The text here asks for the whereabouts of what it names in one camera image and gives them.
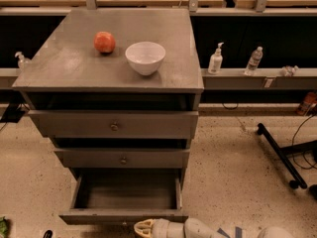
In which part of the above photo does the grey middle drawer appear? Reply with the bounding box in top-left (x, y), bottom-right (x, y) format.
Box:
top-left (54, 148), bottom-right (189, 169)

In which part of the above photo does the grey bottom drawer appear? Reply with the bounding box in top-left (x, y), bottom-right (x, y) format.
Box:
top-left (59, 169), bottom-right (187, 225)

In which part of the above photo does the white pump lotion bottle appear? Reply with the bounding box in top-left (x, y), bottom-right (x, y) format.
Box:
top-left (208, 43), bottom-right (223, 74)

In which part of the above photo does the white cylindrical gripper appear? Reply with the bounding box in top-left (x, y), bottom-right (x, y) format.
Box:
top-left (134, 219), bottom-right (185, 238)

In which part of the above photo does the orange spray can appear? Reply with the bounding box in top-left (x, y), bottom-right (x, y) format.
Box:
top-left (296, 92), bottom-right (317, 115)

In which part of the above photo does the clear plastic water bottle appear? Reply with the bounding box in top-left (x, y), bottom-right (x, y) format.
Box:
top-left (244, 47), bottom-right (263, 76)

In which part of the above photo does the red apple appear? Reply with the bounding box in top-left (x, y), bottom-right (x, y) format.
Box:
top-left (94, 32), bottom-right (116, 54)

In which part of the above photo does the black wheeled stand base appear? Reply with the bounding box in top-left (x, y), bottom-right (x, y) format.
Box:
top-left (257, 123), bottom-right (317, 189)

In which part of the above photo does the clear pump bottle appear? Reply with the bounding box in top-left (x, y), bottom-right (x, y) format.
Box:
top-left (15, 52), bottom-right (31, 69)

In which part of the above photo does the white ceramic bowl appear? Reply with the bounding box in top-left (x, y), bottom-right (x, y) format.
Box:
top-left (125, 42), bottom-right (165, 76)

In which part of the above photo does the grey drawer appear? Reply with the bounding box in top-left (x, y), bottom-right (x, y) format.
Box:
top-left (29, 110), bottom-right (198, 139)
top-left (54, 148), bottom-right (189, 169)
top-left (59, 169), bottom-right (187, 225)

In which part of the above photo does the grey top drawer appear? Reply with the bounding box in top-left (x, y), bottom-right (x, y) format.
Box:
top-left (29, 110), bottom-right (198, 139)

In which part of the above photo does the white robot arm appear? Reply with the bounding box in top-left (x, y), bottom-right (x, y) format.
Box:
top-left (134, 218), bottom-right (294, 238)

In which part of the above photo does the black cable on floor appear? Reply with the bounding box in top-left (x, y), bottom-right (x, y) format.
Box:
top-left (291, 114), bottom-right (317, 171)

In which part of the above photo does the grey wooden drawer cabinet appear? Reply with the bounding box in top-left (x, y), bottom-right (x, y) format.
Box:
top-left (13, 8), bottom-right (203, 177)

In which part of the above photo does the green object at edge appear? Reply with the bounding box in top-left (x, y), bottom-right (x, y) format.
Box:
top-left (0, 217), bottom-right (8, 238)

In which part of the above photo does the crumpled clear plastic wrap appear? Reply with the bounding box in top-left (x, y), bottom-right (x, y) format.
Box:
top-left (281, 65), bottom-right (298, 76)

